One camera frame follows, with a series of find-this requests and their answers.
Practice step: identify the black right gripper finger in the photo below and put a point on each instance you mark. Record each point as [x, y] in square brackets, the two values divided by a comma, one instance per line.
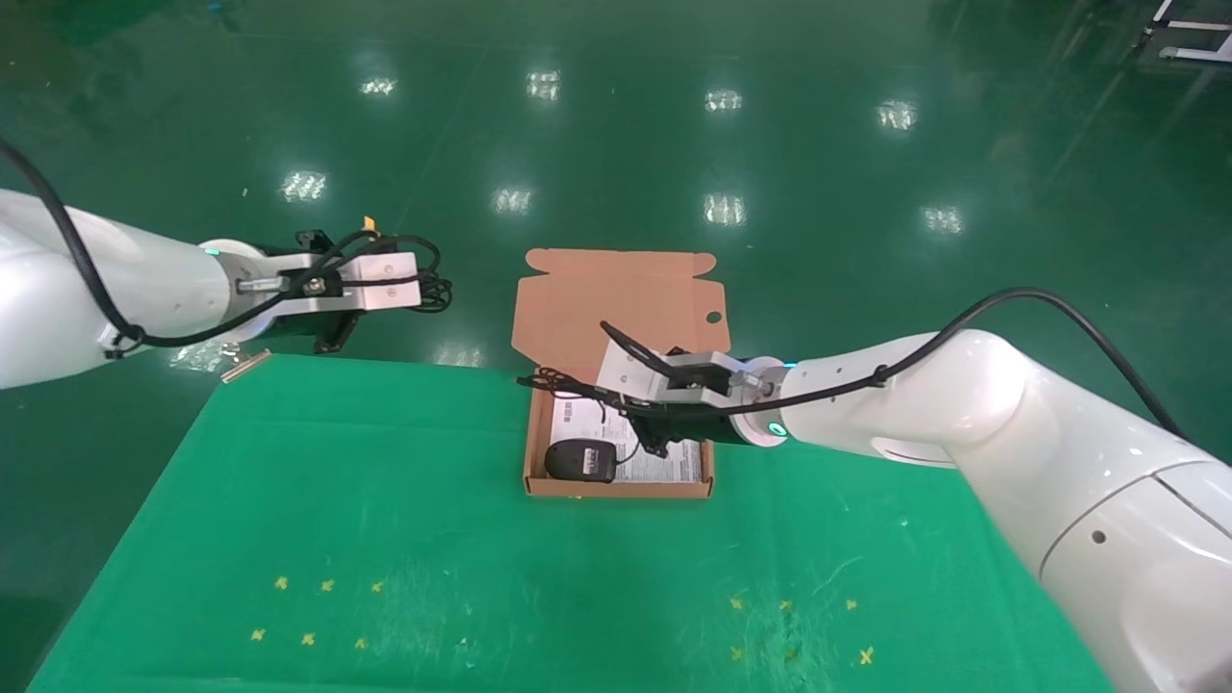
[654, 438]
[626, 404]

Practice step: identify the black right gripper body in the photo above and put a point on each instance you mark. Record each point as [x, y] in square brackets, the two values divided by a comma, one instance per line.
[717, 428]

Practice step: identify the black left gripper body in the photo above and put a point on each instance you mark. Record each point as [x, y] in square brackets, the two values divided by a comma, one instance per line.
[322, 332]

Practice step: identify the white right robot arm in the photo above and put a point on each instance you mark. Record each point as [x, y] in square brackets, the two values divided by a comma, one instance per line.
[962, 404]

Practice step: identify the open brown cardboard box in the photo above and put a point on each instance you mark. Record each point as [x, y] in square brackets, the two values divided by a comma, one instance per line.
[616, 298]

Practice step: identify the white printed instruction sheet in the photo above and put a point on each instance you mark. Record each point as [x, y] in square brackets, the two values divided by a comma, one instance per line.
[664, 467]

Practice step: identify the silver binder clip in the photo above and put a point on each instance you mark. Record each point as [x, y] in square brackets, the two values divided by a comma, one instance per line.
[245, 366]

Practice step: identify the green table cloth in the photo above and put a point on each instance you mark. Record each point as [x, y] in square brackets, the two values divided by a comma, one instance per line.
[577, 577]

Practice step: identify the white metal frame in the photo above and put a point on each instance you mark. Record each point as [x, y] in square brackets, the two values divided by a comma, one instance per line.
[1193, 55]

